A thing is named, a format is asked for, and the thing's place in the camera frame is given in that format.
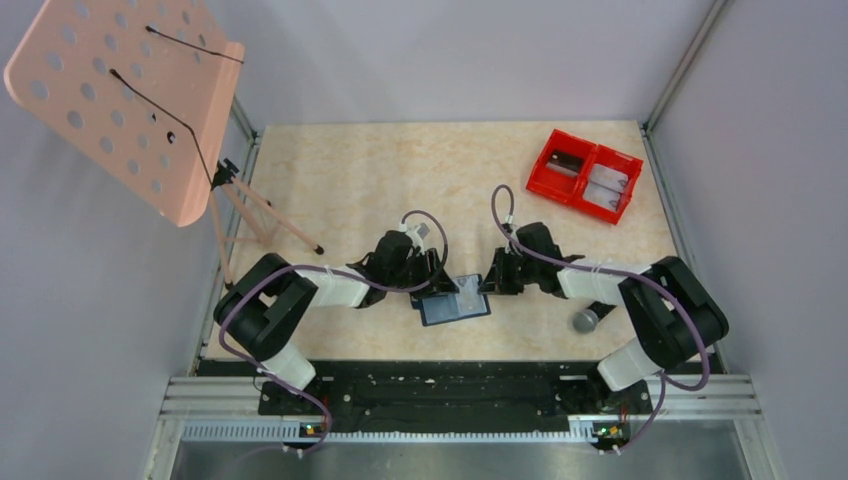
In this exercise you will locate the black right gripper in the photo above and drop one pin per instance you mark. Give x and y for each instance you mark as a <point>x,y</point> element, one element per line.
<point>496,280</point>

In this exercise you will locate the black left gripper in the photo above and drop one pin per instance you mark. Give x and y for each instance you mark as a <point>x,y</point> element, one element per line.
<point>421,257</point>

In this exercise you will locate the blue leather card holder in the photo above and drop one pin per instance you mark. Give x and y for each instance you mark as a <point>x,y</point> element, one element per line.
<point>441,310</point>

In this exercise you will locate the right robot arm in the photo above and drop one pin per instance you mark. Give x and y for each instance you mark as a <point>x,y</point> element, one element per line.
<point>673,316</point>

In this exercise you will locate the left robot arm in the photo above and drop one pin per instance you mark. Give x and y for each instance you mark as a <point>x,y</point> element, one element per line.
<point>263,309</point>

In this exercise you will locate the silver card in right bin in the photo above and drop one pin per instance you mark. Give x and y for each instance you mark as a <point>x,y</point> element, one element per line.
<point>609,178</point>

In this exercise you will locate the black microphone grey head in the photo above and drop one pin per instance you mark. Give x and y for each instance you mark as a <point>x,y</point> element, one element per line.
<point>586,320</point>

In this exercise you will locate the red double bin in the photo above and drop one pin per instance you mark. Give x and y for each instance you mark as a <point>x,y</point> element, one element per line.
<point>569,191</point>

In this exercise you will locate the pink music stand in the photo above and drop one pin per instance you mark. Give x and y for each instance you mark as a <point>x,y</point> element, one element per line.
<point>97,114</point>

